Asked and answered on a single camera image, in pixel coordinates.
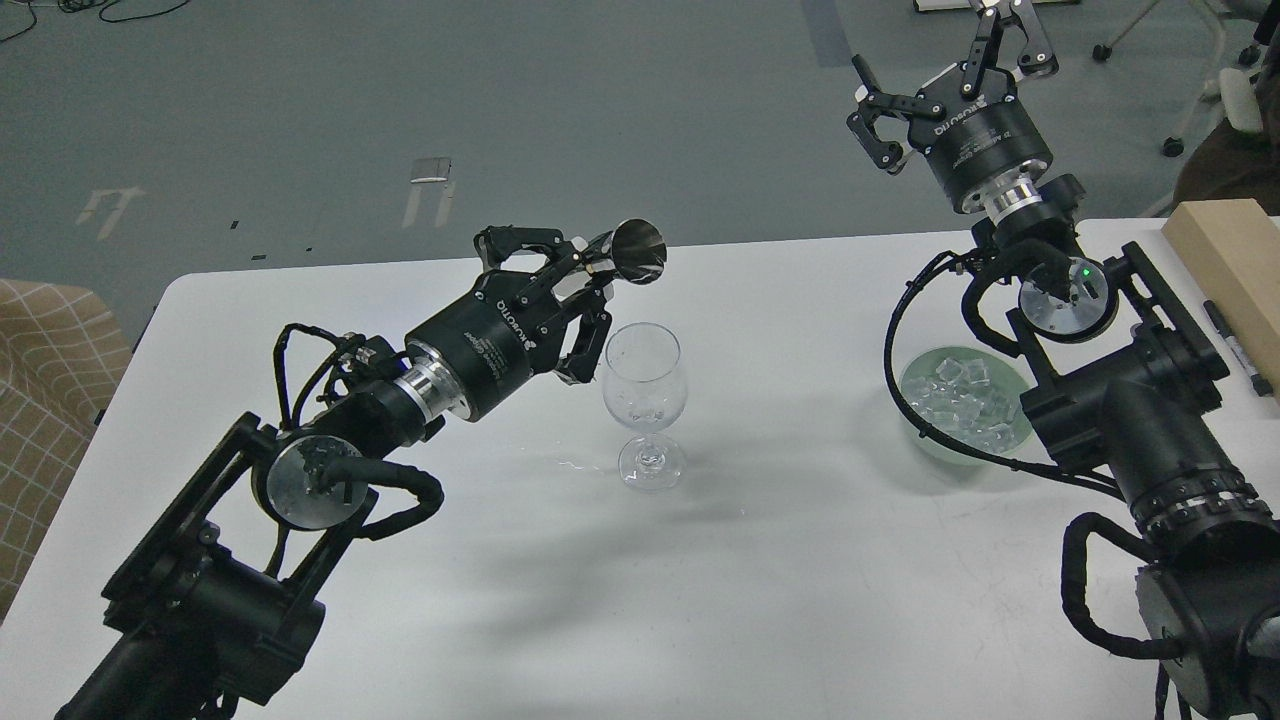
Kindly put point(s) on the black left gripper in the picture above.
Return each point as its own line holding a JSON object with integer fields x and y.
{"x": 510, "y": 326}

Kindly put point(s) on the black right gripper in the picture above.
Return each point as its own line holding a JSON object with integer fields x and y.
{"x": 990, "y": 130}

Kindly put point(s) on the steel double jigger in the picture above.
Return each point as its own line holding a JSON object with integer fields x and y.
{"x": 634, "y": 251}

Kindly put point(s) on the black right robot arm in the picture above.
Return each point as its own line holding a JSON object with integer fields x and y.
{"x": 1124, "y": 376}

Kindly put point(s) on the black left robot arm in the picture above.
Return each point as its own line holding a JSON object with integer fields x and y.
{"x": 218, "y": 602}

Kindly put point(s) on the clear wine glass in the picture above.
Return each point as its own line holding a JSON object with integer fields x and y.
{"x": 645, "y": 389}

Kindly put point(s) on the pile of clear ice cubes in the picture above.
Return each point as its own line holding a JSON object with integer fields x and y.
{"x": 970, "y": 396}

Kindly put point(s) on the white office chair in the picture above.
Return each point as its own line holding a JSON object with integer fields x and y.
{"x": 1223, "y": 90}

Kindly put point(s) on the light wooden block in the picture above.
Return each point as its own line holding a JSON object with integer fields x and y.
{"x": 1231, "y": 250}

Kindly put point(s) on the black marker pen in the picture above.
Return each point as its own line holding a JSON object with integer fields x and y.
{"x": 1259, "y": 383}

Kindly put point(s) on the tan checkered cushion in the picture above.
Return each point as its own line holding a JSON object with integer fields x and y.
{"x": 63, "y": 354}

